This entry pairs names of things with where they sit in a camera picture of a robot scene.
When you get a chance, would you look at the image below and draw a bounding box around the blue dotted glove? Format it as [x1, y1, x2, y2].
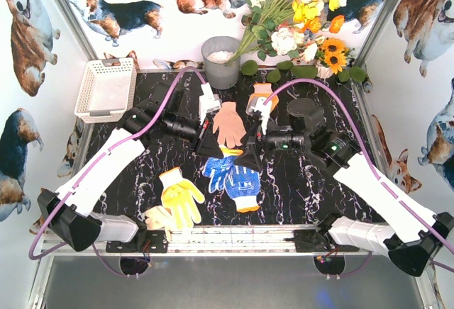
[202, 146, 261, 213]

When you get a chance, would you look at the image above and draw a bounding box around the yellow palm glove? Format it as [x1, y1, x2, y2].
[159, 167, 205, 230]

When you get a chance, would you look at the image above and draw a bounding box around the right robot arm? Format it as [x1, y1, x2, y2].
[235, 97, 453, 276]

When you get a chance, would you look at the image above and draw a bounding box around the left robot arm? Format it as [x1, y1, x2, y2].
[38, 86, 222, 252]

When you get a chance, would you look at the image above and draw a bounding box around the white plastic storage basket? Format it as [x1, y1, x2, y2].
[74, 57, 137, 124]

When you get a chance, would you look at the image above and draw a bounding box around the cream knit glove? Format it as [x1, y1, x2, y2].
[213, 101, 246, 149]

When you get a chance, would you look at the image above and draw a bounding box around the orange dotted glove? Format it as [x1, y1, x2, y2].
[245, 83, 273, 116]

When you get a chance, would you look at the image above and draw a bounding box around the grey metal bucket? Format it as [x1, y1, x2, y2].
[201, 36, 240, 90]

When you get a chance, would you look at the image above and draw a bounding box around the cream glove at front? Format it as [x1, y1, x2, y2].
[145, 206, 191, 242]

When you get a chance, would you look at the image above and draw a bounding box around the small sunflower pot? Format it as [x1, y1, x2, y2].
[316, 38, 355, 79]

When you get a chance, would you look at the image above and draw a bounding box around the artificial flower bouquet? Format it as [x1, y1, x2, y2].
[230, 0, 347, 62]

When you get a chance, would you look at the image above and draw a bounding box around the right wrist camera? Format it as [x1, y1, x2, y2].
[253, 97, 272, 135]

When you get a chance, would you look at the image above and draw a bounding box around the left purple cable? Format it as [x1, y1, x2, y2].
[28, 66, 210, 279]

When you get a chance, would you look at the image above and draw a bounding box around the purple cable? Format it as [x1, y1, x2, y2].
[262, 77, 454, 279]
[28, 66, 210, 279]

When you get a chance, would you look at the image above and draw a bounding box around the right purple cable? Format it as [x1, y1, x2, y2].
[262, 77, 454, 279]

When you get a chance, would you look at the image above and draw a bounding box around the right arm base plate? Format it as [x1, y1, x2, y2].
[284, 224, 360, 253]

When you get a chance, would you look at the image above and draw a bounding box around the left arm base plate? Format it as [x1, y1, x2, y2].
[106, 230, 169, 254]

